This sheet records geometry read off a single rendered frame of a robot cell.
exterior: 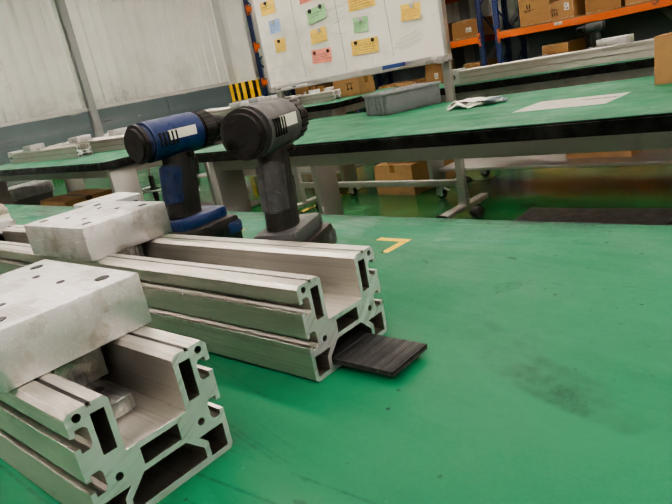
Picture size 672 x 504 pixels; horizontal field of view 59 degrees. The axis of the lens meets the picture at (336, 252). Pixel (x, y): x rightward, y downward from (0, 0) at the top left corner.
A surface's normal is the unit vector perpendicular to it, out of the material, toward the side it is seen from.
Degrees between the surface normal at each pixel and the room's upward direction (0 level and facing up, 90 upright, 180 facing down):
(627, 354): 0
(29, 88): 90
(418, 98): 90
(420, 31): 90
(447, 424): 0
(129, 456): 90
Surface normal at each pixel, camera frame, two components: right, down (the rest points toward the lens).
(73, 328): 0.75, 0.05
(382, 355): -0.18, -0.94
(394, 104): 0.45, 0.18
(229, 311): -0.64, 0.33
